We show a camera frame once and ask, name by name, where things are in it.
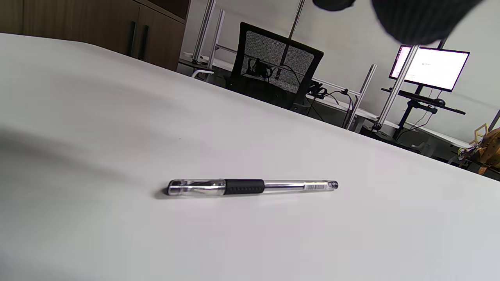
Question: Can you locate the person's left hand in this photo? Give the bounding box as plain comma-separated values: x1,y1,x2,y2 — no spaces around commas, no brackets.
312,0,485,45

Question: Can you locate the black mesh office chair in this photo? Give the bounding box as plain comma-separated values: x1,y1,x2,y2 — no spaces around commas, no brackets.
225,22,325,112

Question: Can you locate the tan brown strap object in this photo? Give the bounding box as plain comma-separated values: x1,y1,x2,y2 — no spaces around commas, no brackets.
457,123,500,176

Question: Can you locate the clear black-grip pen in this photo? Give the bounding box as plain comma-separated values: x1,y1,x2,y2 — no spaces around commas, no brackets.
167,179,339,197

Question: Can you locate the computer monitor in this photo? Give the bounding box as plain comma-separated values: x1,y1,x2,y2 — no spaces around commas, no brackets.
389,45,470,92

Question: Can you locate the white table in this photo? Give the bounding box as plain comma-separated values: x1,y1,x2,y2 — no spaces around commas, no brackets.
0,33,500,281

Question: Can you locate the black cable bunch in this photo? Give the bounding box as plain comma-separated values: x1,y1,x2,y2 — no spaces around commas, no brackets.
307,82,354,127

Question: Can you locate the black monitor stand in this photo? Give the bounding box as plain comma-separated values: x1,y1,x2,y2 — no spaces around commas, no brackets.
381,84,466,141

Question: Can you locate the brown wooden cabinet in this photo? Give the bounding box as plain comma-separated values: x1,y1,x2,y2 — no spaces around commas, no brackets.
0,0,192,72

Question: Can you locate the aluminium profile post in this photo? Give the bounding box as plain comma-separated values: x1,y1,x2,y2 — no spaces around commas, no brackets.
207,9,226,70
275,0,306,80
192,0,217,65
346,64,378,129
373,44,420,131

